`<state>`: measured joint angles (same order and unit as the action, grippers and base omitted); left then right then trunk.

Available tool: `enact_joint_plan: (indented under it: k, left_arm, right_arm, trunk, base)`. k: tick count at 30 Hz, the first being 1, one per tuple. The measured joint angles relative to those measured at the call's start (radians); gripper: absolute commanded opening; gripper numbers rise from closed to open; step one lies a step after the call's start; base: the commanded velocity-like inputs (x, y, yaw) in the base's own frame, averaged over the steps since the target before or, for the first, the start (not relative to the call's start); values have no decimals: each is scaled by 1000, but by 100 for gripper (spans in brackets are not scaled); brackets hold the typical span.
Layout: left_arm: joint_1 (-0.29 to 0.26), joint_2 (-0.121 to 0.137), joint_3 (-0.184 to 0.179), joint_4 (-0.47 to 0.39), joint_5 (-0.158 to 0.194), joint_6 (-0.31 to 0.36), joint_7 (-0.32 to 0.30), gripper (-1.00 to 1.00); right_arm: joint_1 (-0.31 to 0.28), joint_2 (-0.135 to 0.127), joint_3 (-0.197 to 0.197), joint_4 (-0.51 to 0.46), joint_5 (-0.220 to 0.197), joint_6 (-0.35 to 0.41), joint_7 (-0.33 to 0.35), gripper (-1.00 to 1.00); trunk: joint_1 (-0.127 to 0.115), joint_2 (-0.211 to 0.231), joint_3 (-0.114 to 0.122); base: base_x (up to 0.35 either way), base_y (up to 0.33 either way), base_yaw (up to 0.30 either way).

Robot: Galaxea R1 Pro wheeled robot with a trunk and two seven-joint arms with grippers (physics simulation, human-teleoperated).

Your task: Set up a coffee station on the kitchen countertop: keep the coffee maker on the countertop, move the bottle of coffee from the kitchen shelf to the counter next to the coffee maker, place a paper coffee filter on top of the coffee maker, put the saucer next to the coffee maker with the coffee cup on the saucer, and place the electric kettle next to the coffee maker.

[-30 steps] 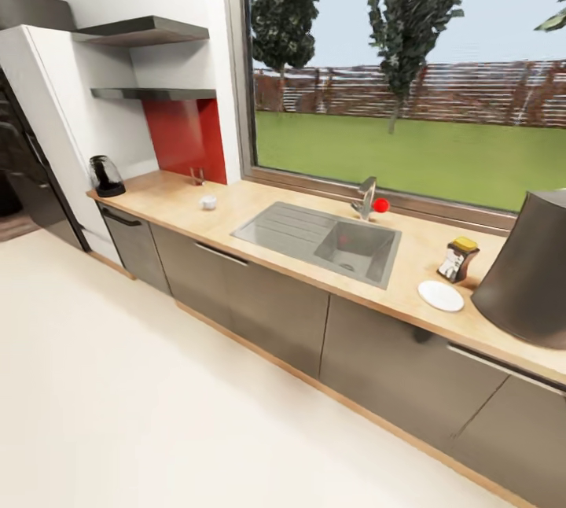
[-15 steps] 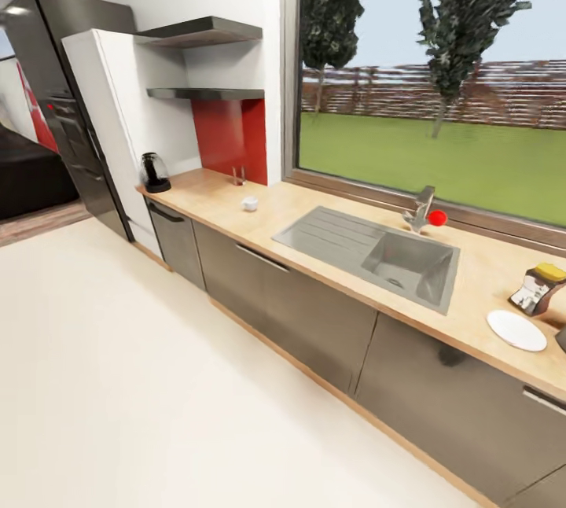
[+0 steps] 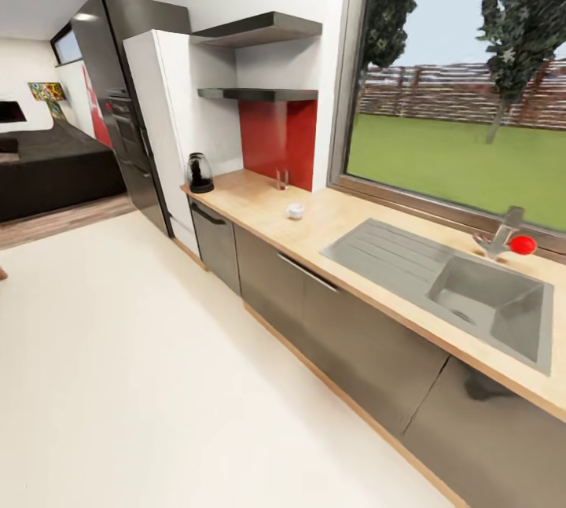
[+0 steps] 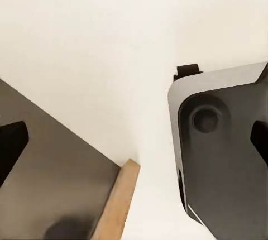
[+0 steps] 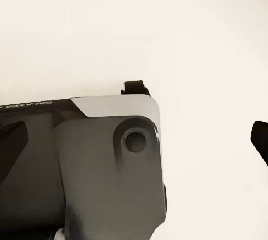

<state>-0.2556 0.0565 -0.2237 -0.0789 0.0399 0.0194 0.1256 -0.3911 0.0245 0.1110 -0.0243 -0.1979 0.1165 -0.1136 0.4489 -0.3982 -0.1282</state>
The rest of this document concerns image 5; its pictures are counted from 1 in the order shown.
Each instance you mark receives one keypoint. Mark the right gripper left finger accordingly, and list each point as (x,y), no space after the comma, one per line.
(13,139)

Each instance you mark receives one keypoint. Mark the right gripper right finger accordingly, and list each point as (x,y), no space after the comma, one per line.
(259,138)

